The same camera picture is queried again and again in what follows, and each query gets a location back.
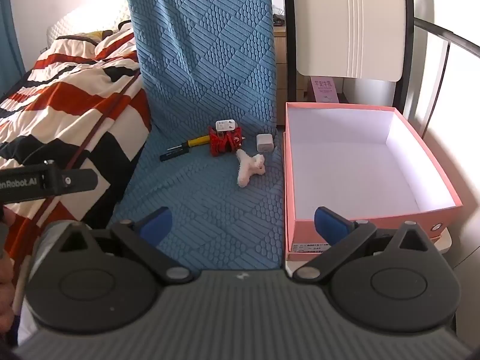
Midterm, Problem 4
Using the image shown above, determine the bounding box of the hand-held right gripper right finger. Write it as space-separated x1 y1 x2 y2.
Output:
290 206 442 283

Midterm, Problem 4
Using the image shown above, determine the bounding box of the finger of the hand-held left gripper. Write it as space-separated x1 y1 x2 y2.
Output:
60 169 99 194

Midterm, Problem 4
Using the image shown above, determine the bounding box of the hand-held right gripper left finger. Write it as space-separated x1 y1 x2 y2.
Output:
47 207 194 285

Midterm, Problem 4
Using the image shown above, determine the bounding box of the pink cardboard box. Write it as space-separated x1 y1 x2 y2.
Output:
284 101 464 263

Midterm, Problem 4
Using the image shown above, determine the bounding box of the white bone shaped toy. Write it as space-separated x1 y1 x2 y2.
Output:
236 149 267 188

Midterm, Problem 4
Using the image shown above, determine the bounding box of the red and black toy robot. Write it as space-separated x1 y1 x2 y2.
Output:
209 125 247 157

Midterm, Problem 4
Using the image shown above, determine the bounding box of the person's left hand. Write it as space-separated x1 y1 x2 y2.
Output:
0 206 16 257

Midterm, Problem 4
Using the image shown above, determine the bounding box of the red white black striped blanket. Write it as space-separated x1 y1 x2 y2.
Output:
0 28 153 271

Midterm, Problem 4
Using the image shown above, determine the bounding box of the yellow plastic piece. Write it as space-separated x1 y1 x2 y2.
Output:
166 135 211 152

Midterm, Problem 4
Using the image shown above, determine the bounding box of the white cube charger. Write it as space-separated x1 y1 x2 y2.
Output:
256 133 275 155

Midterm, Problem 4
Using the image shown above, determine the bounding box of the pink milk carton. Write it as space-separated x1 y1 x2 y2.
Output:
310 78 341 104

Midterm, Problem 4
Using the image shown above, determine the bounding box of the white pillow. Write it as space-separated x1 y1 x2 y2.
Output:
47 4 134 44

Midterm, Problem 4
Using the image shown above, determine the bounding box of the teal curtain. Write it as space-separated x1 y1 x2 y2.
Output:
0 0 28 79

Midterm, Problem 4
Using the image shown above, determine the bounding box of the blue textured cushion cover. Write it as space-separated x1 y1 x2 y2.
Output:
109 0 286 271

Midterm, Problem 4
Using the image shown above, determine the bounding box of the wooden nightstand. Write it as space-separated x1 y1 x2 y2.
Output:
273 26 288 128

